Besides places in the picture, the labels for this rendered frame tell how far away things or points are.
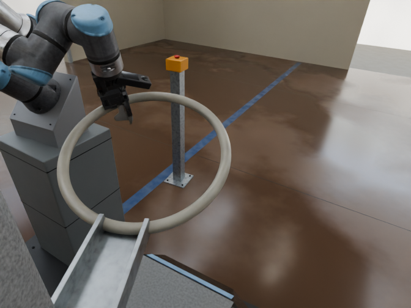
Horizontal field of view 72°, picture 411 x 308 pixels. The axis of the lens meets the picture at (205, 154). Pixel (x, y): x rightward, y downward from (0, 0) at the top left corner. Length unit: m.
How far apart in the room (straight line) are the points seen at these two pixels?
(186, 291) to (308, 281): 1.23
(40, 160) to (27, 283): 1.28
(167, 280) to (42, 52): 0.72
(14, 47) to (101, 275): 0.59
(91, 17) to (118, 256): 0.57
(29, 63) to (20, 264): 0.70
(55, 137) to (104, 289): 0.99
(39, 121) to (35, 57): 0.73
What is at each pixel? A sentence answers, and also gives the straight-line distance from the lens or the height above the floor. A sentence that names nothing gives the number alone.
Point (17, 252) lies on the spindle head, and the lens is 0.20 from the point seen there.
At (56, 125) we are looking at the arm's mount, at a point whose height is 0.96.
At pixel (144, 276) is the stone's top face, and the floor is 0.81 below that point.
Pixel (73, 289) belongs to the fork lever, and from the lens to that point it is 0.67.
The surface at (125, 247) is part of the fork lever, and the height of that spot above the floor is 1.06.
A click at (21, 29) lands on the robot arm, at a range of 1.41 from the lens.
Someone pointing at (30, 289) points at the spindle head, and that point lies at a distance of 0.22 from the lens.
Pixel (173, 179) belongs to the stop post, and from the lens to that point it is 2.57.
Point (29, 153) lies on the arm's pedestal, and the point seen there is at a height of 0.85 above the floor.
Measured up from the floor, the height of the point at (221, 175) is 1.14.
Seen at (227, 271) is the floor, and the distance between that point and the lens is 1.95.
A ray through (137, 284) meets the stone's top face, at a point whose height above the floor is 0.81.
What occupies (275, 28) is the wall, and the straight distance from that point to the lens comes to 7.01.
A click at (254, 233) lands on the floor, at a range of 2.17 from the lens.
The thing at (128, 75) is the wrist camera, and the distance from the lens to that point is 0.93.
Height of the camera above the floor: 1.59
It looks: 33 degrees down
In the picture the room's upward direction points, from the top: 3 degrees clockwise
